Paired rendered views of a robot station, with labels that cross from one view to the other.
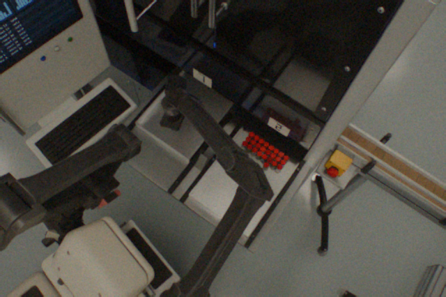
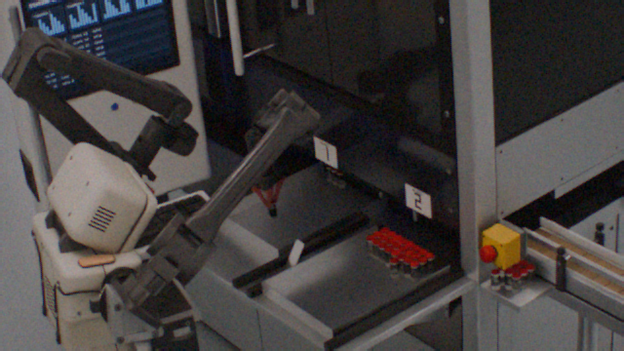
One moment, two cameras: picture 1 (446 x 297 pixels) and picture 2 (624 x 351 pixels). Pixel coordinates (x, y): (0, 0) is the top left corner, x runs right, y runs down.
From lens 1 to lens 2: 2.04 m
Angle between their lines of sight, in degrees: 42
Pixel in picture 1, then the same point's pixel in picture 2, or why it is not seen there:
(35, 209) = (61, 53)
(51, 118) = not seen: hidden behind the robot
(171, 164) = (252, 261)
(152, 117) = (244, 214)
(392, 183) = (599, 291)
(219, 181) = (317, 283)
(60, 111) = not seen: hidden behind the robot
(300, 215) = not seen: outside the picture
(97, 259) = (98, 159)
